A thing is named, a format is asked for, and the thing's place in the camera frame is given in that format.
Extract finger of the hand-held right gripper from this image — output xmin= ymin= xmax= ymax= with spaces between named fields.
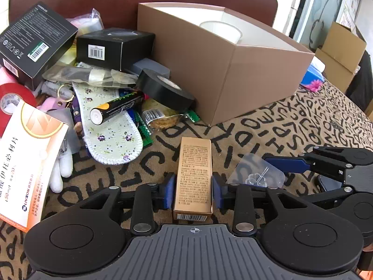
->
xmin=263 ymin=146 xmax=373 ymax=188
xmin=302 ymin=174 xmax=356 ymax=211

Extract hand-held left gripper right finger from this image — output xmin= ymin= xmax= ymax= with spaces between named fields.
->
xmin=212 ymin=172 xmax=310 ymax=237

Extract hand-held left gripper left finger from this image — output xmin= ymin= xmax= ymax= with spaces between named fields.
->
xmin=79 ymin=173 xmax=176 ymax=236

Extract gold cardboard box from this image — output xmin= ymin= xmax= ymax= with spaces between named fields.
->
xmin=173 ymin=137 xmax=215 ymax=222

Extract small clear zip bag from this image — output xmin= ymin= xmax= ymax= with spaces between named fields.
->
xmin=227 ymin=153 xmax=286 ymax=190

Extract letter print desktop cloth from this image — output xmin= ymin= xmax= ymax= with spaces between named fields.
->
xmin=0 ymin=77 xmax=373 ymax=270

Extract clear biscuit packet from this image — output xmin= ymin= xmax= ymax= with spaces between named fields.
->
xmin=142 ymin=98 xmax=190 ymax=131

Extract floral fabric insole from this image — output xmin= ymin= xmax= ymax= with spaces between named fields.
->
xmin=71 ymin=82 xmax=144 ymax=165

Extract blue tissue pack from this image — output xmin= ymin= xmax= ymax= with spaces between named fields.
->
xmin=300 ymin=55 xmax=326 ymax=93

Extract black yellow battery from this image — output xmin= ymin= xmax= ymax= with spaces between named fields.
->
xmin=90 ymin=91 xmax=145 ymax=126

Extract tan open box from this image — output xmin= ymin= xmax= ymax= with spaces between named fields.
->
xmin=137 ymin=2 xmax=316 ymax=127

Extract black tape roll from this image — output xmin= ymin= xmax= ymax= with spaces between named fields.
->
xmin=136 ymin=68 xmax=196 ymax=112

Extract dark cloth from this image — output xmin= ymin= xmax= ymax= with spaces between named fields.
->
xmin=346 ymin=49 xmax=373 ymax=113

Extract brown cardboard carton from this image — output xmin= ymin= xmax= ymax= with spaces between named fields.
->
xmin=314 ymin=21 xmax=367 ymax=94

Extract purple small figure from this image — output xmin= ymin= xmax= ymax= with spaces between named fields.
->
xmin=71 ymin=96 xmax=83 ymax=124

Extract grey small box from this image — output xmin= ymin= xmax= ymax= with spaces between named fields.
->
xmin=131 ymin=59 xmax=171 ymax=78

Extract crumpled clear plastic bag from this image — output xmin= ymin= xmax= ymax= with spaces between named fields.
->
xmin=43 ymin=65 xmax=138 ymax=88

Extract orange white medicine box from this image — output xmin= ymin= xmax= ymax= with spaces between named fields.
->
xmin=0 ymin=99 xmax=69 ymax=234

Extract pink key fob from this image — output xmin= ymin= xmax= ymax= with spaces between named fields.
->
xmin=37 ymin=96 xmax=72 ymax=115

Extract white paper cup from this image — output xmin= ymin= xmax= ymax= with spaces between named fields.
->
xmin=199 ymin=20 xmax=243 ymax=43

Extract small black barcode box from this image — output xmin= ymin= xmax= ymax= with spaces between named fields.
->
xmin=76 ymin=28 xmax=156 ymax=72

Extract glass door with cat drawing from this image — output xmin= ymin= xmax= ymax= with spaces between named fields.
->
xmin=293 ymin=0 xmax=365 ymax=51

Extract yellow sticky notes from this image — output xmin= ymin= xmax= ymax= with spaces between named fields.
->
xmin=60 ymin=46 xmax=78 ymax=65

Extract red tape roll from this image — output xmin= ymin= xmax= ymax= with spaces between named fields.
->
xmin=0 ymin=83 xmax=38 ymax=138

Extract clear bag with pink contents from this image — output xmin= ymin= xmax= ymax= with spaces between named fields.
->
xmin=69 ymin=8 xmax=104 ymax=36

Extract large black printed box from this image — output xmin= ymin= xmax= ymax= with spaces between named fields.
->
xmin=0 ymin=5 xmax=79 ymax=91

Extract gold key ring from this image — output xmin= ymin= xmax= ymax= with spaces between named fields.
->
xmin=56 ymin=84 xmax=75 ymax=103

